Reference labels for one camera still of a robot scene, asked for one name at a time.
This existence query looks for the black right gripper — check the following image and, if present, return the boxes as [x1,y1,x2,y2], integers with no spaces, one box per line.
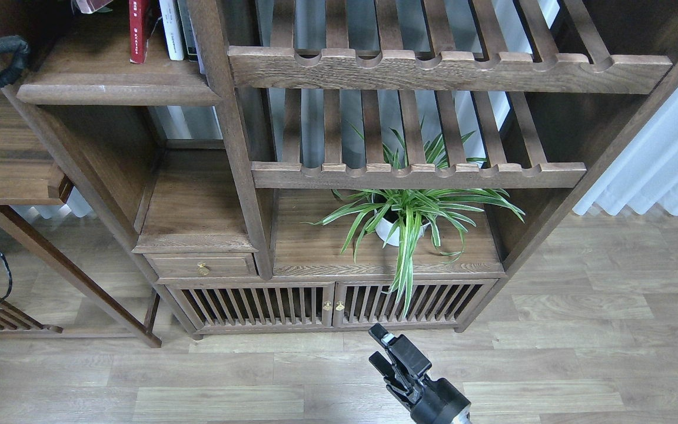
[368,324,471,423]

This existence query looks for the red book with photos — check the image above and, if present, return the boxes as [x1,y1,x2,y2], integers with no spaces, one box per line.
[128,1,161,64]

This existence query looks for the maroon book white characters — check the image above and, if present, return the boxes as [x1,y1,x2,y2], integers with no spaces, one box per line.
[72,0,112,14]

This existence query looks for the white plant pot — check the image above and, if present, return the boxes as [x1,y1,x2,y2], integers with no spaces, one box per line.
[373,204,430,251]

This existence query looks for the green spider plant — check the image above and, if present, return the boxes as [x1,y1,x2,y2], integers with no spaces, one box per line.
[307,121,526,320]

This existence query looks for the brass drawer knob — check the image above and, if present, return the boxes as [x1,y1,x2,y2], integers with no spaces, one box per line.
[197,262,210,276]

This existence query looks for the dark wooden bookshelf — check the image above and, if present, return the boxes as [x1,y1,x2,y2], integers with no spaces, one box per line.
[0,1,678,339]

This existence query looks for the pale purple upright book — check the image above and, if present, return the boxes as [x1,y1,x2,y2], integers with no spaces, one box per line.
[188,1,207,76]

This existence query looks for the white curtain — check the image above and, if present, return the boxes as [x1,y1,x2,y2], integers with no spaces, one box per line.
[573,88,678,216]

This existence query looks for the white upright book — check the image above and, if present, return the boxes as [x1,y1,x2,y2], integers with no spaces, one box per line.
[159,0,185,60]

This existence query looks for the dark upright book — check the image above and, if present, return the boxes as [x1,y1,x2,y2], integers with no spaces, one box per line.
[177,0,198,62]

